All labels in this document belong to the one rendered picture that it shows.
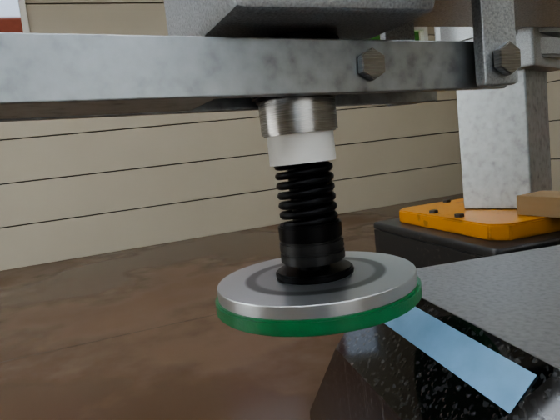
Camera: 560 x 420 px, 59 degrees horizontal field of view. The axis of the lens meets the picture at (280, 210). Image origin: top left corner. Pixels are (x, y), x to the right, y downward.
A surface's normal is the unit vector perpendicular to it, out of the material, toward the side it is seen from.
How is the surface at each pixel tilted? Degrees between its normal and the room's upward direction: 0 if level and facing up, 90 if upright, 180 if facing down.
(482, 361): 44
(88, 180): 90
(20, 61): 90
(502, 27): 90
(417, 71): 90
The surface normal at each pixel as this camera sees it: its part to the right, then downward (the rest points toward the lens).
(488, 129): -0.69, 0.16
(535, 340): -0.11, -0.99
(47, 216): 0.34, 0.07
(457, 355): -0.75, -0.61
